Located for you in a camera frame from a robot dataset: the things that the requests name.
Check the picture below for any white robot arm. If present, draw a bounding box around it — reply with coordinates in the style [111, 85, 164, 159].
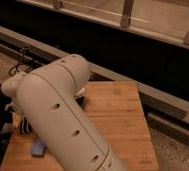
[1, 54, 127, 171]

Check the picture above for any black cable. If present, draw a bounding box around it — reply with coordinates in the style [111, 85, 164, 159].
[8, 45, 39, 77]

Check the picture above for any metal rail frame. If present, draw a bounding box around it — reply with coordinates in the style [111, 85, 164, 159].
[0, 26, 189, 141]

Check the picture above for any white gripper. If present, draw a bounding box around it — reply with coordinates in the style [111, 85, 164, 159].
[5, 102, 32, 134]

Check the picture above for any wooden cutting board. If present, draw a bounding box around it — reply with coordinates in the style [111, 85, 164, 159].
[1, 81, 158, 171]

